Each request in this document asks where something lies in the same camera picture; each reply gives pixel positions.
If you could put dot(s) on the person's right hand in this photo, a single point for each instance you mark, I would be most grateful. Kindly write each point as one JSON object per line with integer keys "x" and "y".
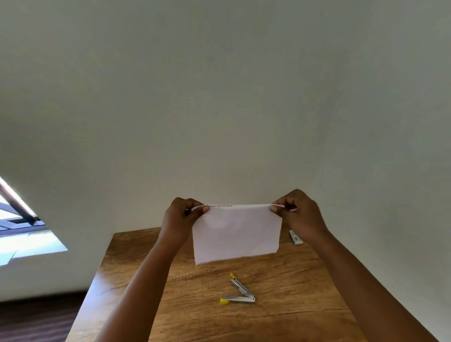
{"x": 304, "y": 216}

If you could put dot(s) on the person's left hand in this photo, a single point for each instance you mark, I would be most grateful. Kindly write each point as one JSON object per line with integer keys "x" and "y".
{"x": 178, "y": 220}

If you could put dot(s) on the person's left thumb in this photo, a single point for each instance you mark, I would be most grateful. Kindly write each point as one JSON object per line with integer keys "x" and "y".
{"x": 201, "y": 210}

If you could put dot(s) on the person's right thumb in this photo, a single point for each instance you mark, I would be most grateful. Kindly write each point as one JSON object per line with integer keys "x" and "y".
{"x": 278, "y": 208}

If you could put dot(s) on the white paper sheet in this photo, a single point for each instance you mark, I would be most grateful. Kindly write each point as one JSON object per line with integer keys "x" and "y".
{"x": 236, "y": 232}

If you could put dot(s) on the person's right forearm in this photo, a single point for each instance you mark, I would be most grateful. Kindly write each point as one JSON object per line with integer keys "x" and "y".
{"x": 366, "y": 285}

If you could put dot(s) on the person's left forearm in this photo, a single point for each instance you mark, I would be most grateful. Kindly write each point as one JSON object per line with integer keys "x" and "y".
{"x": 141, "y": 292}

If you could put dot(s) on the small grey staple box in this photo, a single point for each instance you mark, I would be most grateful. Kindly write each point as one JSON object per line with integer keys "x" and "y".
{"x": 295, "y": 237}

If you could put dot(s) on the open yellow metal stapler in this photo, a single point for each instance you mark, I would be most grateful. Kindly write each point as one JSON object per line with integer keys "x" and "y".
{"x": 239, "y": 292}

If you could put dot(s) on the window with dark frame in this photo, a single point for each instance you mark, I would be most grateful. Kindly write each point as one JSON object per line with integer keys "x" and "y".
{"x": 21, "y": 225}

